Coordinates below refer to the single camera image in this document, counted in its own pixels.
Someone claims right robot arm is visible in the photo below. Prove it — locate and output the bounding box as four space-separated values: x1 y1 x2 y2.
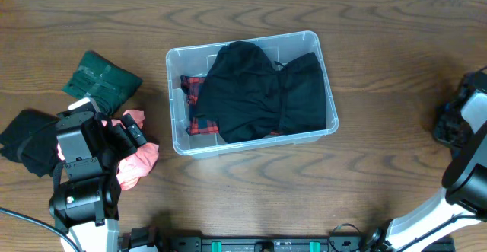
360 69 486 252

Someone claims red plaid flannel shirt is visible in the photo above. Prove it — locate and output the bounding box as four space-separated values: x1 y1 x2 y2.
180 74 288 143

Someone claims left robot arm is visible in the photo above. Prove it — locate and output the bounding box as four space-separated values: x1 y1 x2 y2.
49 111 147 251

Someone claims dark green folded shirt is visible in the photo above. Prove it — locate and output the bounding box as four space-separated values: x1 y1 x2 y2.
62 50 143 116

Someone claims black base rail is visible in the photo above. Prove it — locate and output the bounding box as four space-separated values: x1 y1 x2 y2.
117 227 456 252

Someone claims black garment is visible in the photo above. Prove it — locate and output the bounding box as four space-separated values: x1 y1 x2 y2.
193 41 327 143

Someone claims pink shirt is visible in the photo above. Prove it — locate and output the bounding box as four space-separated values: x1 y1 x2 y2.
57 110 159 190

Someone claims clear plastic storage bin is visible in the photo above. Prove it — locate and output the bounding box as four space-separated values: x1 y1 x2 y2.
166 30 339 158

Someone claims black folded cloth left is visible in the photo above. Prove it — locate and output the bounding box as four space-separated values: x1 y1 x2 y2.
1 109 60 177

